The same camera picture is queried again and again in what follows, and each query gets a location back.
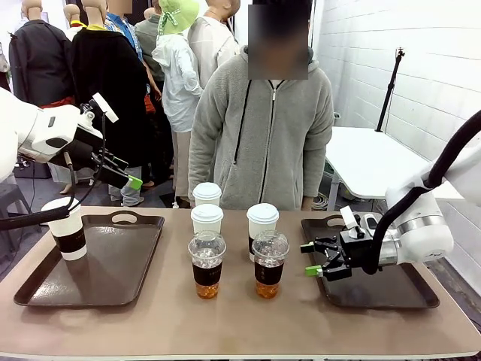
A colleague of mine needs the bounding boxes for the dark brown serving tray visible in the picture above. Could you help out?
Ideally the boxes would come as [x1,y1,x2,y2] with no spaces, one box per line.
[300,214,440,310]
[14,210,165,308]

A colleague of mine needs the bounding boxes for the green sun hat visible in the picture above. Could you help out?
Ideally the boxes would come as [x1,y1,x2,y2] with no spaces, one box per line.
[157,0,201,36]

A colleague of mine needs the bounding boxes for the mannequin in cream shirt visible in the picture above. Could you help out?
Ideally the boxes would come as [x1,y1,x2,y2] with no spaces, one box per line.
[186,0,241,89]

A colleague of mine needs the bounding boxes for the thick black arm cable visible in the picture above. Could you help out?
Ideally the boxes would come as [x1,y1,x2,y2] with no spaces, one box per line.
[361,108,481,276]
[0,151,82,231]

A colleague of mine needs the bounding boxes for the mannequin in white shirt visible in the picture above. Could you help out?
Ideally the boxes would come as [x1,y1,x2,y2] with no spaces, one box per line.
[151,22,204,204]

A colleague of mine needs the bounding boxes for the coiled floor cables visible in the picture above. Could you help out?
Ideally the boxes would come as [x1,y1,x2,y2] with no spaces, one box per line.
[312,191,332,211]

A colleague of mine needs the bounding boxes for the mannequin in black coat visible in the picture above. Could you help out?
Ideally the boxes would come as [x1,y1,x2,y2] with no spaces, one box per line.
[8,0,73,108]

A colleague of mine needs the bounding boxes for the white folding table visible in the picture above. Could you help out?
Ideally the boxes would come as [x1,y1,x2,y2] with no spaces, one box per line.
[324,126,465,211]

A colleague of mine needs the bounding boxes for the person in grey hoodie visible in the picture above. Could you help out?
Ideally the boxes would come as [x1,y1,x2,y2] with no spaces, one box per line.
[187,0,335,211]

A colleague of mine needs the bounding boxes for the dark grey stool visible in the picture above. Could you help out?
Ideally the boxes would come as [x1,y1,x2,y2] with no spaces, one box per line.
[0,183,34,261]

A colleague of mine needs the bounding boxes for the white paper cup black sleeve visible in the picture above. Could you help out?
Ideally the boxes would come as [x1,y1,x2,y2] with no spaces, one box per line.
[190,203,225,236]
[41,196,88,262]
[246,202,280,263]
[192,182,222,208]

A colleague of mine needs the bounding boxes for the black equipment box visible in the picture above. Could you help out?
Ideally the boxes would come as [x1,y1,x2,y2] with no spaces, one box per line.
[14,156,52,180]

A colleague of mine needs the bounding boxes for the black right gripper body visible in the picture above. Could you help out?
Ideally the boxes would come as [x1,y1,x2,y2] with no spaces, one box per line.
[337,229,377,271]

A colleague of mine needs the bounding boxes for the mannequin with yellow collar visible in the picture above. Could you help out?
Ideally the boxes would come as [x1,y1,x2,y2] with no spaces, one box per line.
[62,3,88,41]

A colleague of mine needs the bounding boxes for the figure in blue patterned shirt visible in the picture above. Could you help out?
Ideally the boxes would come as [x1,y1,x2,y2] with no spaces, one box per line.
[104,0,163,114]

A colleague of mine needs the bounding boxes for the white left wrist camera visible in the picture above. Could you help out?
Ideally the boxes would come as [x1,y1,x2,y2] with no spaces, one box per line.
[80,92,120,124]

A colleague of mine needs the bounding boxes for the clear plastic iced tea cup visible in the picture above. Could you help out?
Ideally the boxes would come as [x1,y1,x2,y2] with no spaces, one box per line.
[187,230,227,300]
[251,229,290,300]

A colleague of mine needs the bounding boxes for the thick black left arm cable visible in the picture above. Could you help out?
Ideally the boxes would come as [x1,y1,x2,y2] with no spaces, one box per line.
[0,151,82,231]

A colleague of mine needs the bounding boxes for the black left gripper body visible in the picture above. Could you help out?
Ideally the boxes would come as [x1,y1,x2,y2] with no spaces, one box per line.
[49,126,113,184]

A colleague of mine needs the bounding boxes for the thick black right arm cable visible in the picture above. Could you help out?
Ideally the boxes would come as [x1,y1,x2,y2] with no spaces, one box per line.
[361,108,481,276]

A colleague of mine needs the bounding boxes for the thin black camera cable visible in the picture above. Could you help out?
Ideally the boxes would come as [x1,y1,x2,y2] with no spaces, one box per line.
[69,111,108,211]

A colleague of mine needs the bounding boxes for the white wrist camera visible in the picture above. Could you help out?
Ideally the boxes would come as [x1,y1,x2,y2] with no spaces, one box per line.
[339,205,383,240]
[80,92,120,124]

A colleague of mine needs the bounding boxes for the black tripod stand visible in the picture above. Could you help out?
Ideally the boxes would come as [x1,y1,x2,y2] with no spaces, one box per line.
[375,47,407,133]

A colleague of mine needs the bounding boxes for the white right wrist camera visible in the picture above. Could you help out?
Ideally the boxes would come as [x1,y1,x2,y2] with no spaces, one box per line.
[339,205,383,240]

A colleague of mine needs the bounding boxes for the mannequin in black yellow-collared cape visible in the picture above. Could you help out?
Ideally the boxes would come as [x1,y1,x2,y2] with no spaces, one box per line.
[70,0,152,170]

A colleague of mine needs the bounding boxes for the mannequin in olive shirt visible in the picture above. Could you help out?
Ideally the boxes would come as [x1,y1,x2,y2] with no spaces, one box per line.
[134,6,166,84]

